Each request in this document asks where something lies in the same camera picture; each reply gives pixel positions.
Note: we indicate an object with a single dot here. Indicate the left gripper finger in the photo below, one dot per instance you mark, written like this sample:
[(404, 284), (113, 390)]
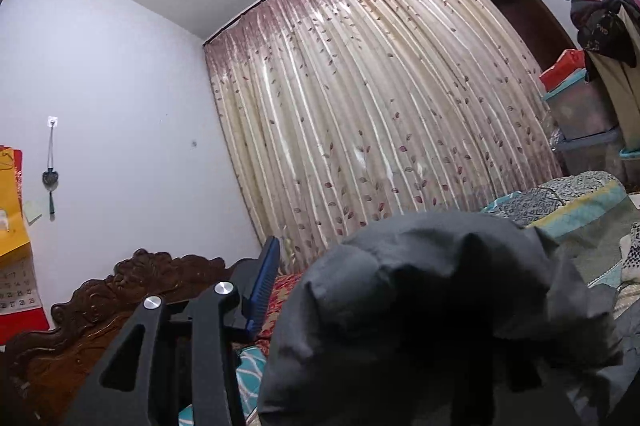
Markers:
[(172, 356)]

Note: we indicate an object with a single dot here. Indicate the grey padded jacket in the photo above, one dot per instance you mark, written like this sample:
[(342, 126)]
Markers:
[(450, 319)]

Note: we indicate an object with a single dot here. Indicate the pile of hanging clothes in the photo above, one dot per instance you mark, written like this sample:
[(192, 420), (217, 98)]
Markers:
[(608, 31)]

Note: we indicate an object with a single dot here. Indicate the teal diamond pattern pillow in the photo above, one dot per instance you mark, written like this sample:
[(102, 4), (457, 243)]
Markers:
[(249, 374)]

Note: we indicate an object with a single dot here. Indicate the carved wooden headboard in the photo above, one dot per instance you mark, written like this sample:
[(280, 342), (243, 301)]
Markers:
[(41, 372)]

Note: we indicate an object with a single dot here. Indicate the red floral pillow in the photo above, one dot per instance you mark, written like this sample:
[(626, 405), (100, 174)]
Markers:
[(282, 288)]

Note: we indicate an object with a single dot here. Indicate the leaf pattern curtain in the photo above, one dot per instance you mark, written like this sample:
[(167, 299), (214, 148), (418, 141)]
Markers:
[(341, 113)]

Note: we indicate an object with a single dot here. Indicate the patterned folded blanket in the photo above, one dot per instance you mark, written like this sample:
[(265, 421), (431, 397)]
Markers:
[(526, 207)]

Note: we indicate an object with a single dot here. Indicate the striped teal grey quilt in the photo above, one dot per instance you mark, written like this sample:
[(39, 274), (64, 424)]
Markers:
[(590, 225)]

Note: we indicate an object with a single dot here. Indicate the upper plastic storage box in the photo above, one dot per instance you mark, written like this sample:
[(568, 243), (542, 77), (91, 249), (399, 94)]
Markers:
[(581, 106)]

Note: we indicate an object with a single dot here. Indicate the plastic storage box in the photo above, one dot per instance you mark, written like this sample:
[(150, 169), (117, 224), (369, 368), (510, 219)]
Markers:
[(581, 106), (599, 152)]

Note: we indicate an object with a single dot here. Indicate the lower plastic storage box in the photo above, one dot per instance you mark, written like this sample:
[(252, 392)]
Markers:
[(599, 152)]

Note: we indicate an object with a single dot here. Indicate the dark wooden wardrobe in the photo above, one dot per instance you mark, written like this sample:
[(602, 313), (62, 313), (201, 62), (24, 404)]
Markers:
[(538, 28)]

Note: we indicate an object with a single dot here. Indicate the red bag on box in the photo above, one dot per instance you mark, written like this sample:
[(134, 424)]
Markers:
[(568, 62)]

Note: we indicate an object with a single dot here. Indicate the red wall calendar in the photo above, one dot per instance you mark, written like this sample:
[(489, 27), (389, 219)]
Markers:
[(21, 306)]

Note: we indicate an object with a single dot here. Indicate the heart pendant wall ornament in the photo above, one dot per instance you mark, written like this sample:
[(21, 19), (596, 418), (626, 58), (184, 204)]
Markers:
[(49, 176)]

